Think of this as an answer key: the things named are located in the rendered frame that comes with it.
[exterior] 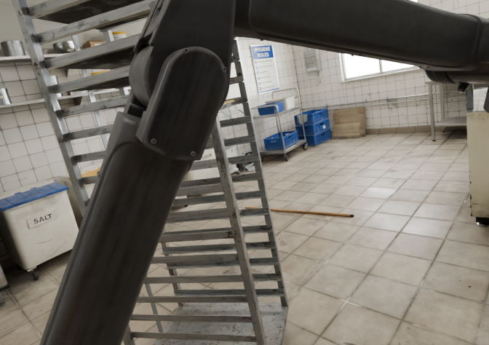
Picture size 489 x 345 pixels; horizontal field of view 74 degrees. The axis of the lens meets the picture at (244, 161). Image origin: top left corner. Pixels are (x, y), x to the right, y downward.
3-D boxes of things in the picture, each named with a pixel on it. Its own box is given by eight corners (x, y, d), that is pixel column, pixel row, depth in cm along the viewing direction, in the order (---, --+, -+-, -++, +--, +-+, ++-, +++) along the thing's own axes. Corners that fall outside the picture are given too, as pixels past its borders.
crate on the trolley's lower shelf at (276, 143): (280, 143, 601) (278, 132, 597) (298, 141, 579) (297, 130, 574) (265, 150, 558) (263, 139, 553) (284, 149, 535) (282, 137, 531)
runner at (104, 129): (220, 112, 109) (218, 103, 108) (217, 113, 106) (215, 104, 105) (69, 140, 127) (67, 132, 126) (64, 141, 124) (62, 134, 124)
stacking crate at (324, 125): (312, 129, 663) (311, 119, 658) (330, 128, 635) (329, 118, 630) (296, 136, 621) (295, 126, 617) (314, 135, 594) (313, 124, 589)
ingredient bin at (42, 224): (30, 286, 279) (-2, 203, 262) (11, 269, 321) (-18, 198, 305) (92, 255, 318) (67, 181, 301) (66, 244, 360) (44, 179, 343)
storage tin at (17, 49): (25, 60, 327) (20, 44, 323) (29, 56, 314) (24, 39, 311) (4, 61, 315) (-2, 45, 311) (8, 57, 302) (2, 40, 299)
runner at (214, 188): (236, 188, 114) (234, 180, 114) (234, 190, 112) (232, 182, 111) (89, 204, 133) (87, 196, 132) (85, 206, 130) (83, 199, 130)
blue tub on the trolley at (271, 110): (266, 113, 563) (265, 103, 559) (286, 110, 536) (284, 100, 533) (256, 116, 541) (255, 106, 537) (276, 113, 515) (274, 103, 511)
